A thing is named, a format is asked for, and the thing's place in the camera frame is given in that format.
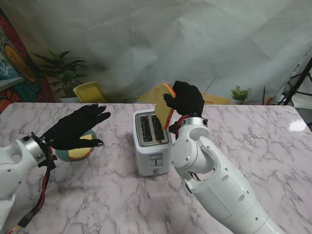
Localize toy toast slice orange crust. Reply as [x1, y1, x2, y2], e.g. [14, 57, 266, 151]
[155, 82, 177, 130]
[68, 134, 95, 159]

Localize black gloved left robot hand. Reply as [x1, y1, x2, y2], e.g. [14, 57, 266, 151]
[40, 103, 112, 151]

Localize yellow plastic chair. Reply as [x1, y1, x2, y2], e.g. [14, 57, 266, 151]
[73, 81, 109, 103]

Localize white crumpled backdrop sheet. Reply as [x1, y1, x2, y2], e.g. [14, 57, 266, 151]
[0, 0, 312, 103]

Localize large green potted plant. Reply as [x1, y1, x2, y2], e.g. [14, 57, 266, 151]
[31, 50, 88, 103]

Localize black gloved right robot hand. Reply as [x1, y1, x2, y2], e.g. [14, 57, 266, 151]
[162, 80, 205, 117]

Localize left arm red black cables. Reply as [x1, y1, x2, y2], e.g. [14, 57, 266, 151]
[11, 146, 58, 231]

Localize small green potted plant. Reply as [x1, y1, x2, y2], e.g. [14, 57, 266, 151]
[230, 85, 252, 105]

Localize black tripod stand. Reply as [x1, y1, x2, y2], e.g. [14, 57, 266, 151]
[284, 52, 312, 105]

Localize colourful smiley mural banner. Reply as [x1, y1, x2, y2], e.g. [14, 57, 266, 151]
[0, 7, 56, 114]

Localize yellow wooden desk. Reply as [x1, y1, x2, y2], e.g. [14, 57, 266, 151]
[138, 84, 231, 105]

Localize white two-slot toaster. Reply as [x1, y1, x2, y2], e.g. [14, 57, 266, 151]
[132, 109, 174, 177]

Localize teal round plate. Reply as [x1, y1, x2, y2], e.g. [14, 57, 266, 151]
[55, 129, 97, 163]

